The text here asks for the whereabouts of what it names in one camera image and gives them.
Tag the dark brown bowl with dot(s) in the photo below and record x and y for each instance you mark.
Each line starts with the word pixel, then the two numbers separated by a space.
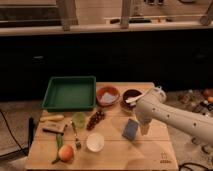
pixel 128 94

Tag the green plastic tray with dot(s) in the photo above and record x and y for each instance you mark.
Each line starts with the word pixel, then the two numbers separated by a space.
pixel 75 93

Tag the orange bowl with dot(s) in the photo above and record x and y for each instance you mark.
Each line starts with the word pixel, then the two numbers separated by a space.
pixel 107 89

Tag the yellow banana piece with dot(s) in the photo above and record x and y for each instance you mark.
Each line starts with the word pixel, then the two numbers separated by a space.
pixel 52 118

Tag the white paper cup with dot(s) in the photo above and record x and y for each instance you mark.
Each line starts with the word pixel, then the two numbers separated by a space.
pixel 95 142

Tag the green lettuce leaf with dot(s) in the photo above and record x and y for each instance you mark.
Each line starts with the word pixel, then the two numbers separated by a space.
pixel 79 119

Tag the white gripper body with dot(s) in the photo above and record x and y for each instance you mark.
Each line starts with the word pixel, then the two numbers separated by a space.
pixel 143 113

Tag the bunch of dark grapes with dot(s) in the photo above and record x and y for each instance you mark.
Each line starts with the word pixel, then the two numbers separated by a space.
pixel 95 119

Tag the green chili pepper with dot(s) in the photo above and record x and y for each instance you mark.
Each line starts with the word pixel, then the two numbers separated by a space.
pixel 59 141

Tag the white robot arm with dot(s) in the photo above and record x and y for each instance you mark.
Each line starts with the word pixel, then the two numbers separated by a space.
pixel 151 106

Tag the metal fork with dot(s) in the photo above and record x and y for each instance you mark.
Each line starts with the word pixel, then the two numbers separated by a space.
pixel 77 141

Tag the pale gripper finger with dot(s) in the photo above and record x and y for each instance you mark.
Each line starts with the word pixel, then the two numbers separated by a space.
pixel 144 128

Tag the blue sponge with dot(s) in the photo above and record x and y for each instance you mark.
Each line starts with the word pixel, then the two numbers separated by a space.
pixel 130 129

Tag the light blue cloth in bowl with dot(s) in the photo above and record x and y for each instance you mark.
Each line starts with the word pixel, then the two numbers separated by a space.
pixel 108 98

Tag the orange peach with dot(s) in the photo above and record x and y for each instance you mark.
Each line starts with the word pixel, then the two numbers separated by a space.
pixel 66 153

